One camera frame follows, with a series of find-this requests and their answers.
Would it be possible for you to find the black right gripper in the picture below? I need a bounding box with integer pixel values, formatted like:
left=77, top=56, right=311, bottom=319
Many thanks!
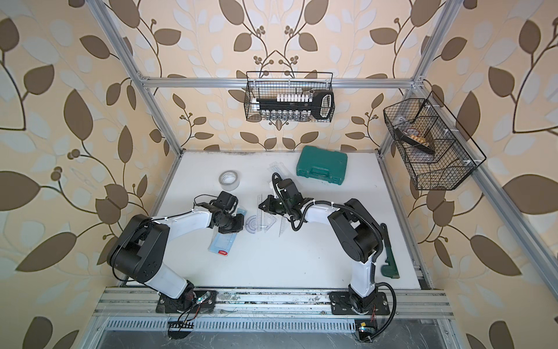
left=259, top=194, right=292, bottom=215

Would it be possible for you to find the clear protractor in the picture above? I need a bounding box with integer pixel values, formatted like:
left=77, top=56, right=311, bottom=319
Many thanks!
left=245, top=215, right=262, bottom=234

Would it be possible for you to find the blue ruler set pouch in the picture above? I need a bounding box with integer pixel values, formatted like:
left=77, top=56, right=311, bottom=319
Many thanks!
left=208, top=206, right=247, bottom=256

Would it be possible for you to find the clear triangle ruler long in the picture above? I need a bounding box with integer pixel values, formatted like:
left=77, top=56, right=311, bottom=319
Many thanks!
left=279, top=217, right=290, bottom=237

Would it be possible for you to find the clear triangle ruler small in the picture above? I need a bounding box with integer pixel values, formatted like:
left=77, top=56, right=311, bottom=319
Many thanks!
left=260, top=212, right=277, bottom=232

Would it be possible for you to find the clear straight ruler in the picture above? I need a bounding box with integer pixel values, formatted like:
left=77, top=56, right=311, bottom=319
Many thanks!
left=257, top=194, right=264, bottom=215

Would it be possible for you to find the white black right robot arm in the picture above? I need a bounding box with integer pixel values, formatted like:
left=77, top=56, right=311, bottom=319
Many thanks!
left=258, top=172, right=386, bottom=314

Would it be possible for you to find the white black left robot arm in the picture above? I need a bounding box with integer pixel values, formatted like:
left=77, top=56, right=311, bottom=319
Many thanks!
left=107, top=191, right=244, bottom=300

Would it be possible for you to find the black socket bit holder set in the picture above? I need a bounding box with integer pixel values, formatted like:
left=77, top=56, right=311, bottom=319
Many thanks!
left=254, top=90, right=335, bottom=120

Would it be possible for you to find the clear packing tape roll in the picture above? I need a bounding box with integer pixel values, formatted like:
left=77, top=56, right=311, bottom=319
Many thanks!
left=219, top=170, right=240, bottom=191

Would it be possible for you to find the green plastic tool case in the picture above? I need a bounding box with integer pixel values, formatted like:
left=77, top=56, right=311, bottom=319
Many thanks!
left=296, top=145, right=348, bottom=186

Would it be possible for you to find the green pipe wrench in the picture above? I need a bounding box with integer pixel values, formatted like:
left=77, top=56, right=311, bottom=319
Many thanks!
left=380, top=223, right=400, bottom=279

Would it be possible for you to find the dark tool in right basket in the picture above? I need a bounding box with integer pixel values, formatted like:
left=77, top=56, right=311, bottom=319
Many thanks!
left=396, top=129, right=435, bottom=155

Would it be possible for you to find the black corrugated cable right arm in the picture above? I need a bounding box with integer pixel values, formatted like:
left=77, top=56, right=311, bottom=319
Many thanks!
left=271, top=172, right=398, bottom=341

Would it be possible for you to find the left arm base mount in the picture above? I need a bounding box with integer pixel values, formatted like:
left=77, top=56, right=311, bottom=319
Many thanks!
left=155, top=284, right=218, bottom=314

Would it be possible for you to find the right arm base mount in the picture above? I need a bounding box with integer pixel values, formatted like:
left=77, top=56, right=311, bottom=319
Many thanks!
left=328, top=290, right=390, bottom=316

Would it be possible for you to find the black wire basket back wall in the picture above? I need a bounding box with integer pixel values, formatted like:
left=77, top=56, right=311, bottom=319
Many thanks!
left=244, top=70, right=335, bottom=123

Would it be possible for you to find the black wire basket wall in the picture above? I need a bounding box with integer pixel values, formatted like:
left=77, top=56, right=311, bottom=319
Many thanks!
left=383, top=92, right=487, bottom=190
left=244, top=70, right=335, bottom=123

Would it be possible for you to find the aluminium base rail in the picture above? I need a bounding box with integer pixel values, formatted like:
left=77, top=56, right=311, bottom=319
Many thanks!
left=93, top=287, right=455, bottom=319

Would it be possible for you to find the aluminium frame bar back top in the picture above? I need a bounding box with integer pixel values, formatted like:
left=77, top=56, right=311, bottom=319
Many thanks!
left=140, top=77, right=415, bottom=89

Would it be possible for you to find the black wire basket right wall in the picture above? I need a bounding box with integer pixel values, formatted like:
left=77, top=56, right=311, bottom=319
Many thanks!
left=383, top=92, right=487, bottom=190

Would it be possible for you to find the aluminium frame rail right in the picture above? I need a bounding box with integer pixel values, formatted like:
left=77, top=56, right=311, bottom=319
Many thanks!
left=413, top=82, right=558, bottom=300

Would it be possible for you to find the aluminium frame post back left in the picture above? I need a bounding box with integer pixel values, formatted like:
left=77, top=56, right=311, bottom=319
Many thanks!
left=86, top=0, right=183, bottom=157

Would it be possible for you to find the aluminium frame post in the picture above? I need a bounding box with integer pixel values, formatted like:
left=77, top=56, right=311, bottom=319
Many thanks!
left=86, top=0, right=183, bottom=157
left=378, top=0, right=463, bottom=156

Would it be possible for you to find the aluminium frame post back right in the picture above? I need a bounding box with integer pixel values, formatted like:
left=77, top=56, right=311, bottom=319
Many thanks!
left=378, top=0, right=463, bottom=156

